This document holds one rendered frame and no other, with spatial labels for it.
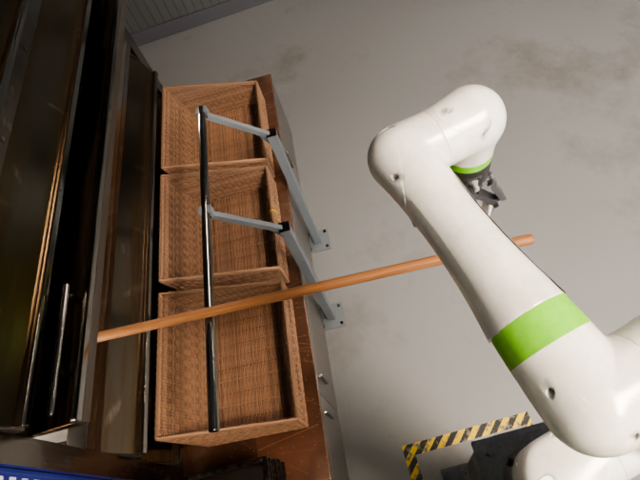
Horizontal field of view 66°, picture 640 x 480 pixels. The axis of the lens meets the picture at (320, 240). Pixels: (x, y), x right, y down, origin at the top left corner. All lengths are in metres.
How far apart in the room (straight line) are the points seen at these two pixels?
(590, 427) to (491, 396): 1.89
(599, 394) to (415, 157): 0.38
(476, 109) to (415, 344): 1.89
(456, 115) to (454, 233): 0.19
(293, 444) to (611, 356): 1.45
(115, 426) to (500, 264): 1.33
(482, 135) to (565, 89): 2.75
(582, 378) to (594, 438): 0.06
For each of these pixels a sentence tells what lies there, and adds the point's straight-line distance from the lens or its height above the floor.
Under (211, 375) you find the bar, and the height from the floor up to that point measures 1.17.
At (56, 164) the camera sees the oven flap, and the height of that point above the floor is 1.47.
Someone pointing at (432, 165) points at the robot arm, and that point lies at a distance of 0.74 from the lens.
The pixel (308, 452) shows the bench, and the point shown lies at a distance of 1.94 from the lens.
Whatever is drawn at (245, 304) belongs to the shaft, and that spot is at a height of 1.20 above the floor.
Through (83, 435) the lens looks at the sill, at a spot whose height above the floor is 1.18.
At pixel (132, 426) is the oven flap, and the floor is 0.97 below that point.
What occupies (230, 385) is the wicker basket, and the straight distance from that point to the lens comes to 2.07.
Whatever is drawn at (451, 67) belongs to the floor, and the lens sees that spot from 3.66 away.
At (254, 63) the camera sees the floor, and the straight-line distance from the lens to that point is 4.06.
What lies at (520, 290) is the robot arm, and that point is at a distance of 0.66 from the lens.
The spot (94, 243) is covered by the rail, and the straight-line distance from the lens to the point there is 1.49.
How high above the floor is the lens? 2.46
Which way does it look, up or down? 58 degrees down
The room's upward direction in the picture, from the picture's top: 23 degrees counter-clockwise
